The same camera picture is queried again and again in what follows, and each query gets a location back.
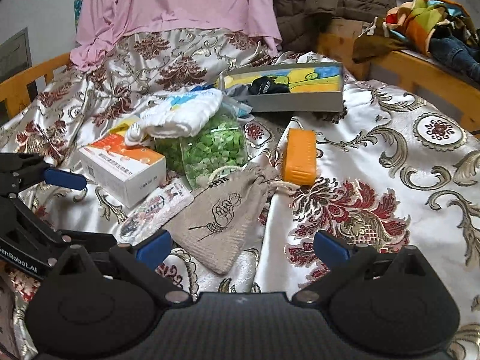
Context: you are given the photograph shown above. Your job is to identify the white patterned packet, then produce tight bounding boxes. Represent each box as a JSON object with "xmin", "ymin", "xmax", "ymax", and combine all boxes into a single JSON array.
[{"xmin": 114, "ymin": 179, "xmax": 194, "ymax": 245}]

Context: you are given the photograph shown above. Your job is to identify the beige linen drawstring pouch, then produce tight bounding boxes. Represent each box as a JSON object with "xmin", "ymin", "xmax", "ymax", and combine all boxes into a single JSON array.
[{"xmin": 163, "ymin": 163, "xmax": 299, "ymax": 275}]

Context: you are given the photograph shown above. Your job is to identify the white towel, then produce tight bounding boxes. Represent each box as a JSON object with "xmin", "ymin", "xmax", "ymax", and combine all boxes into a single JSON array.
[{"xmin": 137, "ymin": 88, "xmax": 224, "ymax": 139}]

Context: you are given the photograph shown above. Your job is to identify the white and orange carton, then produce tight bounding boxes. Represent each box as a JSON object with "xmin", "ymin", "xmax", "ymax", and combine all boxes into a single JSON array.
[{"xmin": 78, "ymin": 117, "xmax": 167, "ymax": 208}]

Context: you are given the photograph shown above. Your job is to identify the floral satin bedspread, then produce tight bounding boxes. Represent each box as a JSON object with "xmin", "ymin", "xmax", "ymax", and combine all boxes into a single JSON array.
[{"xmin": 1, "ymin": 29, "xmax": 479, "ymax": 359}]

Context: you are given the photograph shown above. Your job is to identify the orange rectangular soap block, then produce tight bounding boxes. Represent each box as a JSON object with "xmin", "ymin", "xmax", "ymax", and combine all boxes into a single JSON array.
[{"xmin": 282, "ymin": 128, "xmax": 317, "ymax": 186}]

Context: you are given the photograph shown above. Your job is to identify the clear bag of green candy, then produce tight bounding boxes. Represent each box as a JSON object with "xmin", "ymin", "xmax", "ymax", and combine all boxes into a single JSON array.
[{"xmin": 154, "ymin": 111, "xmax": 247, "ymax": 189}]

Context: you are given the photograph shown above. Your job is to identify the black sock in box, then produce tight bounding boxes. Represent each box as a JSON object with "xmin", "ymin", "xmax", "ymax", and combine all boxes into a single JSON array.
[{"xmin": 247, "ymin": 76, "xmax": 290, "ymax": 95}]

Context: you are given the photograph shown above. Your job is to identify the grey box with colourful lining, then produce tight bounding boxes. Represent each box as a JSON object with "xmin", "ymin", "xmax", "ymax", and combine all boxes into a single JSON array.
[{"xmin": 217, "ymin": 62, "xmax": 344, "ymax": 113}]

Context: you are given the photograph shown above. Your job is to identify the pink hanging sheet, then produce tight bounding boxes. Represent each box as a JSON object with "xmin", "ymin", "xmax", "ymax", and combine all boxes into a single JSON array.
[{"xmin": 70, "ymin": 0, "xmax": 281, "ymax": 72}]

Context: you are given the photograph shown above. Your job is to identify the blue denim jeans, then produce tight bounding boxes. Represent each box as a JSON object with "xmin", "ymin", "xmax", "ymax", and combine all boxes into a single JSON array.
[{"xmin": 429, "ymin": 36, "xmax": 479, "ymax": 84}]

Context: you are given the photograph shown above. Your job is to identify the colourful patchwork cloth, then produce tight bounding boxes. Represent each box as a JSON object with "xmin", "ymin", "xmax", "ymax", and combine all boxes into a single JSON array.
[{"xmin": 352, "ymin": 0, "xmax": 479, "ymax": 63}]

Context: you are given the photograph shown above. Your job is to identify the cardboard box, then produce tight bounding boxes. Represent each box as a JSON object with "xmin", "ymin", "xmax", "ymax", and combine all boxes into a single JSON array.
[{"xmin": 326, "ymin": 18, "xmax": 370, "ymax": 38}]

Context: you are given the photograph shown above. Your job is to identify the brown quilted jacket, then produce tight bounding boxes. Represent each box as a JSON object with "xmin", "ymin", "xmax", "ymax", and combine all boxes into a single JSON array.
[{"xmin": 273, "ymin": 0, "xmax": 396, "ymax": 52}]

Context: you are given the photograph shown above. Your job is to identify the wooden bed frame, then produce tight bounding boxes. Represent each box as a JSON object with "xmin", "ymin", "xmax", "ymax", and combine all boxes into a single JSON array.
[{"xmin": 1, "ymin": 33, "xmax": 479, "ymax": 137}]

